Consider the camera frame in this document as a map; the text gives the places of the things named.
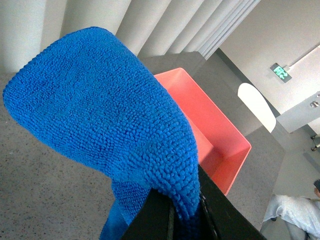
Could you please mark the blue microfiber cloth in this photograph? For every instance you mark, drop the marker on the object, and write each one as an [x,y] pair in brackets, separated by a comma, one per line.
[88,97]

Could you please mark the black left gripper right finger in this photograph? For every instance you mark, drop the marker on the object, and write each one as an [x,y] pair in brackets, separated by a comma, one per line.
[220,220]

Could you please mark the pink plastic box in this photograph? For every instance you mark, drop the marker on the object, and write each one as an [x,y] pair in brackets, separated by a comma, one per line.
[222,148]

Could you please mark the white chair back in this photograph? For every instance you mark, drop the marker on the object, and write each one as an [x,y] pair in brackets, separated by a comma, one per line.
[257,104]

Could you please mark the person in white clothes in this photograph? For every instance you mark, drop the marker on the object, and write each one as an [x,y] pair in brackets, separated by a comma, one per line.
[300,214]

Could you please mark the green exit sign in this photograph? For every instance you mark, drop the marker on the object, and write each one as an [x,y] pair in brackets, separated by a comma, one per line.
[280,72]

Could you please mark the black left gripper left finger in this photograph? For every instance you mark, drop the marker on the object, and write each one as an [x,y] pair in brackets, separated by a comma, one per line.
[155,221]

